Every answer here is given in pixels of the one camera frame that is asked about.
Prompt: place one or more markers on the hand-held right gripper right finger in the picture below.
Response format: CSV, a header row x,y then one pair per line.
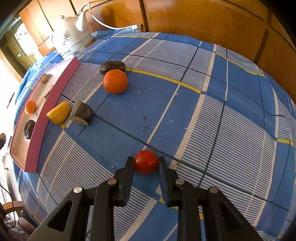
x,y
163,180

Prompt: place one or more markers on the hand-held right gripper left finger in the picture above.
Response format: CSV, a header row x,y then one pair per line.
x,y
130,178

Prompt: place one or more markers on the small red tomato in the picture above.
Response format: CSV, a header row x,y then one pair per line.
x,y
145,162

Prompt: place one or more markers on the yellow lemon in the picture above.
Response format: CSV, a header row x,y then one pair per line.
x,y
58,112

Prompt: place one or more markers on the orange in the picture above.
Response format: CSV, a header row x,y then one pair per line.
x,y
30,107
115,81

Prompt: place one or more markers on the dark brown round passion fruit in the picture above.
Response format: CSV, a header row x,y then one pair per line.
x,y
29,129

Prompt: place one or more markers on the dark brown whole kiwi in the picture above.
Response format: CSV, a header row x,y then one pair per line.
x,y
112,67

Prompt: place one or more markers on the pink-edged white cardboard tray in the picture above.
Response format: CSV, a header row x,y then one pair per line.
x,y
55,92

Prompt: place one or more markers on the small yellow-brown loquat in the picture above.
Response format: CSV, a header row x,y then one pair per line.
x,y
44,80
49,76

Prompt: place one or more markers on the blue plaid tablecloth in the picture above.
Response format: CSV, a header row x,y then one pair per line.
x,y
208,115

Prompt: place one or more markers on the wooden chair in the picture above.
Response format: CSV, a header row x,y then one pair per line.
x,y
13,205

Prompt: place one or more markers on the white power plug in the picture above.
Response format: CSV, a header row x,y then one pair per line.
x,y
137,27

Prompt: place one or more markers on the white floral ceramic kettle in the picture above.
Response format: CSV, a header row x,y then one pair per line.
x,y
69,34

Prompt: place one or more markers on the wooden wardrobe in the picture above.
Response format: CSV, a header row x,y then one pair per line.
x,y
196,18

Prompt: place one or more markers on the wooden glass-panel door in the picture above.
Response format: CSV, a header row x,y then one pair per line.
x,y
12,46

